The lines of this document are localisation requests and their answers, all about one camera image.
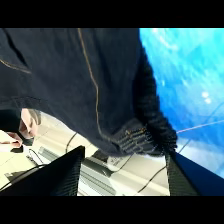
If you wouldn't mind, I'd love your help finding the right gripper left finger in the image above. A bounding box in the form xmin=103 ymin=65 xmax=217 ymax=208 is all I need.
xmin=0 ymin=145 xmax=86 ymax=197

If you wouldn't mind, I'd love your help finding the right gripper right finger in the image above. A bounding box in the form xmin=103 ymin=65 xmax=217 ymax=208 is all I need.
xmin=165 ymin=151 xmax=224 ymax=197

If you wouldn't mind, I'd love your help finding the person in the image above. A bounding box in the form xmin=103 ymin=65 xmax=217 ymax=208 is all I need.
xmin=0 ymin=108 xmax=43 ymax=154

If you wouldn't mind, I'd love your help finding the black cable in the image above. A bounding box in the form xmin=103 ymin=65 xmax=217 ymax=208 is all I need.
xmin=65 ymin=132 xmax=79 ymax=154
xmin=135 ymin=164 xmax=168 ymax=195

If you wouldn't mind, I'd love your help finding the silver frame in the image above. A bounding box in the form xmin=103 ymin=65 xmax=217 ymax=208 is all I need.
xmin=37 ymin=145 xmax=118 ymax=196

